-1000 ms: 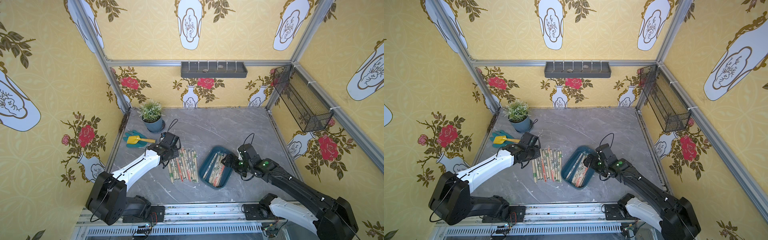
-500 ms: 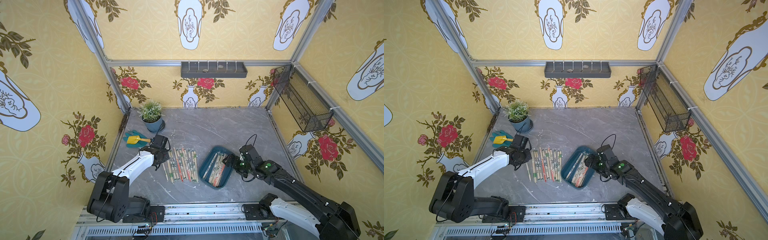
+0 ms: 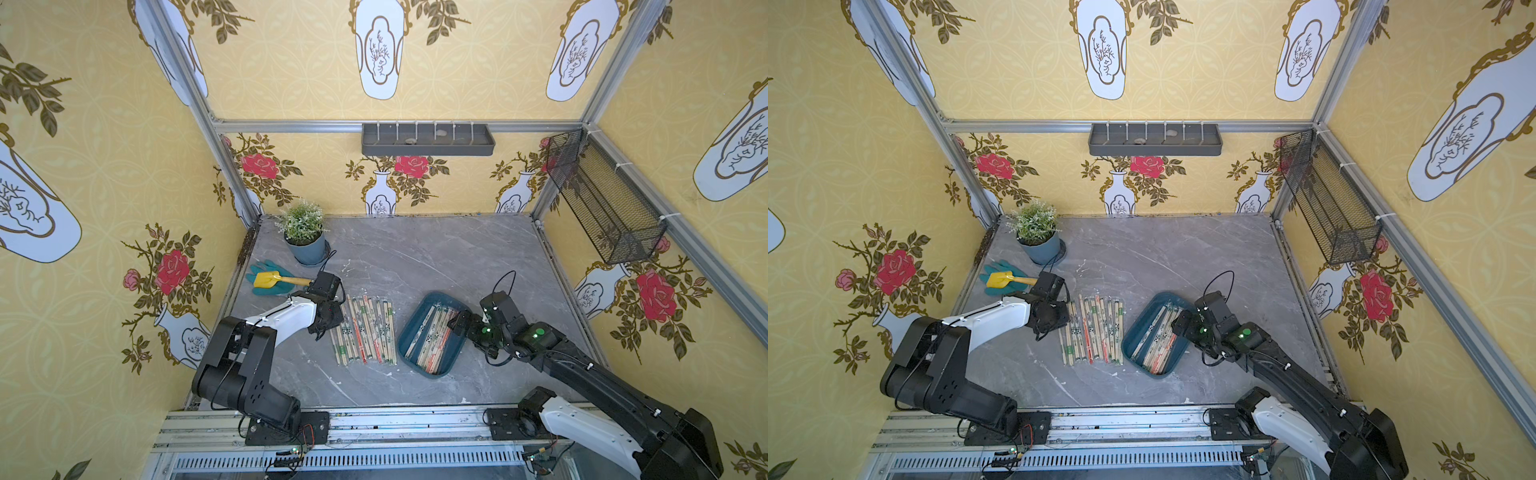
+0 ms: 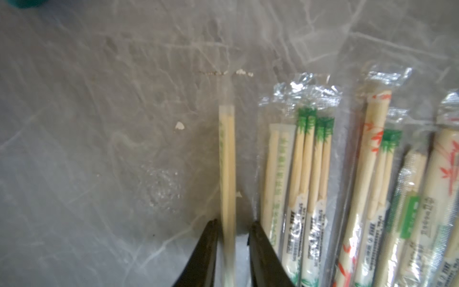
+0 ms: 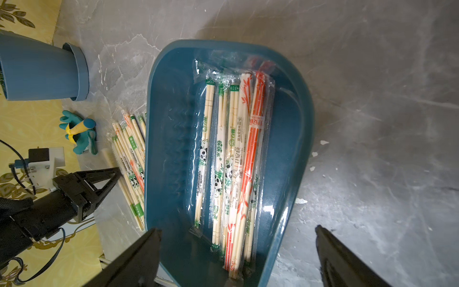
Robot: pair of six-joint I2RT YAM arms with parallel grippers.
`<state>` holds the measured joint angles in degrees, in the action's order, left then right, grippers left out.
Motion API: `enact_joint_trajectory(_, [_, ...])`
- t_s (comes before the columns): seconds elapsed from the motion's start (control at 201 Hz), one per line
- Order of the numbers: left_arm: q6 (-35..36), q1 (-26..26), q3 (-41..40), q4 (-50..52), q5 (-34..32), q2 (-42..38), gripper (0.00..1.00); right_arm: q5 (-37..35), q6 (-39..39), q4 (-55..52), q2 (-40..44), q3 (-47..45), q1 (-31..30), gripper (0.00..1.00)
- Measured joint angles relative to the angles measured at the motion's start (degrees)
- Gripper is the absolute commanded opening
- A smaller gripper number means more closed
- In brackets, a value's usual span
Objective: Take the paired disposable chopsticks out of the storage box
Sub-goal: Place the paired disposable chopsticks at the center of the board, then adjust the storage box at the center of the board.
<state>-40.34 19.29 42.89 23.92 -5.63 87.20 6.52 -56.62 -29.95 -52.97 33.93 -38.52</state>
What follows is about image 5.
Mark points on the green text chopsticks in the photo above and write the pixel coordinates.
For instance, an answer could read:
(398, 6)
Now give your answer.
(229, 159)

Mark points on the green label chopsticks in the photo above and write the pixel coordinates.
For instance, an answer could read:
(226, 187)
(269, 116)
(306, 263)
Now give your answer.
(134, 171)

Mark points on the teal plastic storage box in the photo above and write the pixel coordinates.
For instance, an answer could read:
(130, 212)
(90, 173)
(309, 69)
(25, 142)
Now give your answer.
(174, 105)

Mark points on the green garden glove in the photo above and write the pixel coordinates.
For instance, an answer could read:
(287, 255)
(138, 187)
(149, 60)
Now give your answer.
(85, 141)

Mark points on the green tip chopsticks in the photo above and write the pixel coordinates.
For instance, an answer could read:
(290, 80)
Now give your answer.
(137, 130)

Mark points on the potted green plant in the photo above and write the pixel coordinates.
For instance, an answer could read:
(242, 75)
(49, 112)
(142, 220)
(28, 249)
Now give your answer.
(33, 70)

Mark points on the green top panda chopsticks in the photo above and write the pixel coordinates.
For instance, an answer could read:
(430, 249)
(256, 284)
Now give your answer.
(219, 166)

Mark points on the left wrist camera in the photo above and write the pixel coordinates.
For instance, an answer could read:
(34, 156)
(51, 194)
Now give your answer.
(39, 168)

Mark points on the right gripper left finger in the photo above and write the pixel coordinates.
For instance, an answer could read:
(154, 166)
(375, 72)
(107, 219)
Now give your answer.
(137, 266)

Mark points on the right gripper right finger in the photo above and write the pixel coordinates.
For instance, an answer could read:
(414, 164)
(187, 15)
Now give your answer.
(339, 267)

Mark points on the yellow hand trowel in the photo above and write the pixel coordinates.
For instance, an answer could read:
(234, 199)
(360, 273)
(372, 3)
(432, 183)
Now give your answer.
(81, 127)

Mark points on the green bamboo chopsticks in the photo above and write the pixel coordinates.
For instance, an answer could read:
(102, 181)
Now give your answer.
(125, 172)

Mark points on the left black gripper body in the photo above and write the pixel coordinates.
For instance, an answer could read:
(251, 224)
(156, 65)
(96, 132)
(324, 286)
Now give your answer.
(25, 221)

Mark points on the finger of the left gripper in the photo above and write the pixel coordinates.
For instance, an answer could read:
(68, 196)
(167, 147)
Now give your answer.
(81, 193)

